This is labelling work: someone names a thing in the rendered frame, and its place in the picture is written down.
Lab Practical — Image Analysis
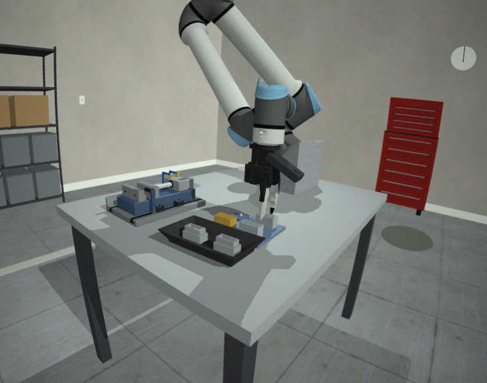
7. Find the yellow rectangular block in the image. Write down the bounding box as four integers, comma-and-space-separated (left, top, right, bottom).
214, 212, 237, 228

